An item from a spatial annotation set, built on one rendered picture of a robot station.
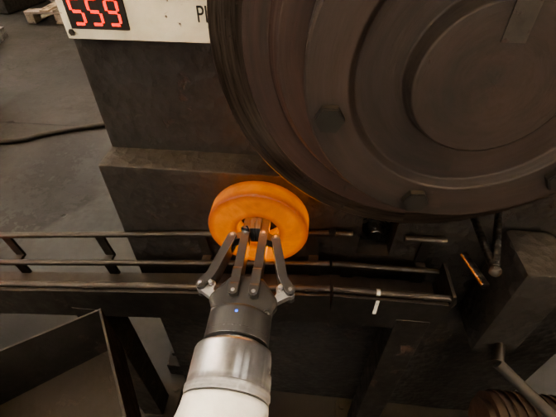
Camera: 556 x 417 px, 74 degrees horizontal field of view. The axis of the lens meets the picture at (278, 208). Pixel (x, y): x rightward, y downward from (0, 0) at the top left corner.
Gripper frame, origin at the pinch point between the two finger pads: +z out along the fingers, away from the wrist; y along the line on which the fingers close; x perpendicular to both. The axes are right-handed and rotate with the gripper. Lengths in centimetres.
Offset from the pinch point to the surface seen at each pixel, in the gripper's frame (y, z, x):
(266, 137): 1.9, -2.3, 16.2
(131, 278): -27.6, 1.8, -22.8
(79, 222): -98, 70, -88
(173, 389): -31, 0, -83
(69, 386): -30.0, -19.5, -22.9
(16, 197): -140, 85, -88
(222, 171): -6.6, 7.2, 2.6
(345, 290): 14.6, -3.6, -12.7
